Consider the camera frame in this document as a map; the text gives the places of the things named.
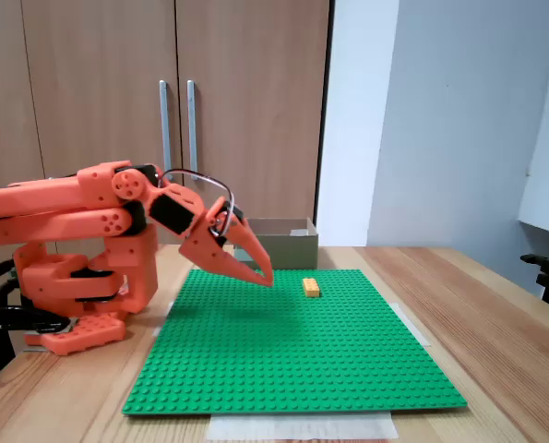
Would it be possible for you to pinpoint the open cardboard box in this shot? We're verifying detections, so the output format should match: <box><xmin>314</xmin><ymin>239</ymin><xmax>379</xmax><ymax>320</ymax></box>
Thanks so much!
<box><xmin>233</xmin><ymin>216</ymin><xmax>320</xmax><ymax>271</ymax></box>

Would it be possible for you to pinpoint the green lego baseplate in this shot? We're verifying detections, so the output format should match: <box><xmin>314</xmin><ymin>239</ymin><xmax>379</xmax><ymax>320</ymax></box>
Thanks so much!
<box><xmin>121</xmin><ymin>269</ymin><xmax>468</xmax><ymax>416</ymax></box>

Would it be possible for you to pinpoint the masking tape strip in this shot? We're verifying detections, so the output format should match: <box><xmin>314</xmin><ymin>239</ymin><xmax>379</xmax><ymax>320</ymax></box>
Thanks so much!
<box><xmin>152</xmin><ymin>300</ymin><xmax>176</xmax><ymax>338</ymax></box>
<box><xmin>208</xmin><ymin>412</ymin><xmax>400</xmax><ymax>442</ymax></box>
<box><xmin>395</xmin><ymin>302</ymin><xmax>432</xmax><ymax>348</ymax></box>

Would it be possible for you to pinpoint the wooden cabinet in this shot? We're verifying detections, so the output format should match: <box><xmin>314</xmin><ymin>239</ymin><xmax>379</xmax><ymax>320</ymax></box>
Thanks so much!
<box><xmin>0</xmin><ymin>0</ymin><xmax>335</xmax><ymax>245</ymax></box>

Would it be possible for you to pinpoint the white panel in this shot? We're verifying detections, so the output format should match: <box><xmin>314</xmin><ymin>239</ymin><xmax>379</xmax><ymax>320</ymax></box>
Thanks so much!
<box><xmin>516</xmin><ymin>0</ymin><xmax>549</xmax><ymax>237</ymax></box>

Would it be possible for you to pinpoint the gripper servo cable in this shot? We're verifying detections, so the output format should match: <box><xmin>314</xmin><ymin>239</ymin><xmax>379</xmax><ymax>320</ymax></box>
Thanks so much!
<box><xmin>157</xmin><ymin>168</ymin><xmax>237</xmax><ymax>240</ymax></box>

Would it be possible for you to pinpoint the metal cabinet handle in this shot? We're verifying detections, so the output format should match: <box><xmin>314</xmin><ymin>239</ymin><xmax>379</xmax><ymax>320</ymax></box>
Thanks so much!
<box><xmin>159</xmin><ymin>79</ymin><xmax>173</xmax><ymax>175</ymax></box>
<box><xmin>186</xmin><ymin>79</ymin><xmax>200</xmax><ymax>175</ymax></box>

